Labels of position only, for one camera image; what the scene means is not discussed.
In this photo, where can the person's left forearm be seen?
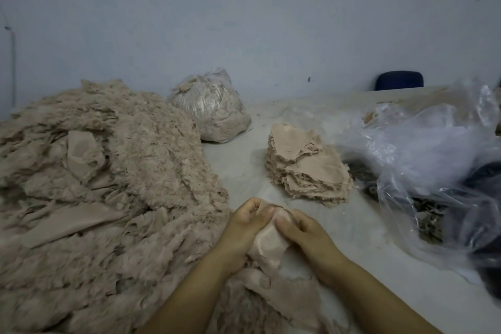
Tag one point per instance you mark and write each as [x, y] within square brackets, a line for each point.
[188, 302]

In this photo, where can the beige scrap strips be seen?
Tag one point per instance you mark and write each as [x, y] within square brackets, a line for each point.
[282, 298]

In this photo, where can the blue chair back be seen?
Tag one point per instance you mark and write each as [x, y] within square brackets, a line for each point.
[398, 80]

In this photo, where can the large clear plastic bag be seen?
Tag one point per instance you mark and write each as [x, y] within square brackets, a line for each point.
[430, 146]

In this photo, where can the clear bag of beige scraps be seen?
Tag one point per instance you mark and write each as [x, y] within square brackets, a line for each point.
[210, 107]

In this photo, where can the person's right hand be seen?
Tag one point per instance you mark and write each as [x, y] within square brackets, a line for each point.
[313, 245]

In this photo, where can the person's right forearm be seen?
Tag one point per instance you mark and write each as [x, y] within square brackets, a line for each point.
[376, 306]

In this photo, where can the person's left hand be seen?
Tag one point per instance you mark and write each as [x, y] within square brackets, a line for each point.
[239, 236]

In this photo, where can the large pile beige fabric scraps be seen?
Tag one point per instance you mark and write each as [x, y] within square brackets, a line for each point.
[102, 189]

